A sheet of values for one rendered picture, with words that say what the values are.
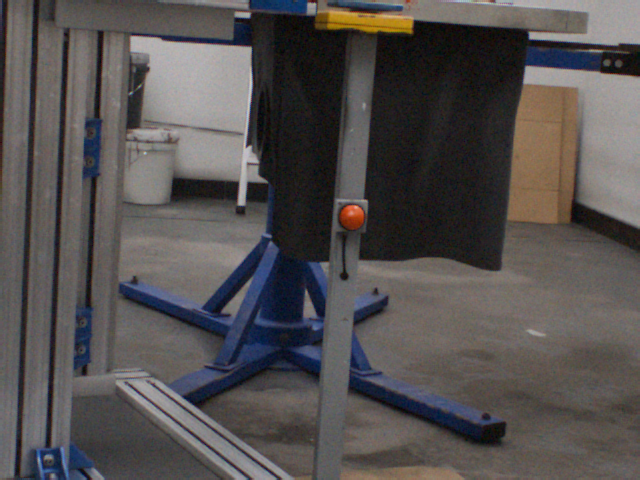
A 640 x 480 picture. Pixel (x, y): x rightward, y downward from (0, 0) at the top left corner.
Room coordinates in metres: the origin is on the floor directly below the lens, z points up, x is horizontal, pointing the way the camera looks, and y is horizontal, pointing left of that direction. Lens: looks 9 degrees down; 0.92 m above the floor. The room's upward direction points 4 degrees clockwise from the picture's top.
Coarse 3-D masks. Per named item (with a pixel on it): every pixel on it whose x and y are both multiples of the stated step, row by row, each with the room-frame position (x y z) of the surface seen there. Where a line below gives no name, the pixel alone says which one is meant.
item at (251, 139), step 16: (256, 16) 2.55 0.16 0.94; (272, 16) 2.26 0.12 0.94; (256, 32) 2.55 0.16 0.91; (272, 32) 2.30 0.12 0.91; (256, 48) 2.54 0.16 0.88; (272, 48) 2.31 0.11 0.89; (256, 64) 2.54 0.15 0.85; (272, 64) 2.28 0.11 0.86; (256, 80) 2.54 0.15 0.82; (256, 96) 2.61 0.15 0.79; (256, 112) 2.60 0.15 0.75; (256, 128) 2.40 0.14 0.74; (256, 144) 2.38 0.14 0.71; (272, 144) 2.27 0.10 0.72; (272, 160) 2.29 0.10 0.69; (272, 176) 2.30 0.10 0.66
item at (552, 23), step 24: (360, 0) 2.15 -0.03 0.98; (384, 0) 2.16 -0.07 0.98; (408, 0) 2.17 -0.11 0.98; (432, 0) 2.17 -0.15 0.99; (456, 24) 2.22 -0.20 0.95; (480, 24) 2.19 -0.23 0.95; (504, 24) 2.19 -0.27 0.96; (528, 24) 2.20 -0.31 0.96; (552, 24) 2.21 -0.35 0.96; (576, 24) 2.21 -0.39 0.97
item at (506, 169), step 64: (320, 64) 2.24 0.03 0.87; (384, 64) 2.25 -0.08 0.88; (448, 64) 2.27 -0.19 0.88; (512, 64) 2.29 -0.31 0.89; (320, 128) 2.25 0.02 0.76; (384, 128) 2.26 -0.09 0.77; (448, 128) 2.29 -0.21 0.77; (512, 128) 2.30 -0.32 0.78; (320, 192) 2.26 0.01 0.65; (384, 192) 2.27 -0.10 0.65; (448, 192) 2.30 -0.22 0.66; (320, 256) 2.26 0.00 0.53; (384, 256) 2.27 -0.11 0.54; (448, 256) 2.30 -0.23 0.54
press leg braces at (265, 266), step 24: (240, 264) 3.74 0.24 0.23; (264, 264) 3.47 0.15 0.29; (312, 264) 3.49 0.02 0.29; (240, 288) 3.78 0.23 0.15; (264, 288) 3.42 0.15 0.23; (312, 288) 3.47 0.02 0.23; (216, 312) 3.85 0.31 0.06; (240, 312) 3.36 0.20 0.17; (240, 336) 3.30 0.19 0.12; (216, 360) 3.25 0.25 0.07; (240, 360) 3.30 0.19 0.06; (360, 360) 3.31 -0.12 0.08
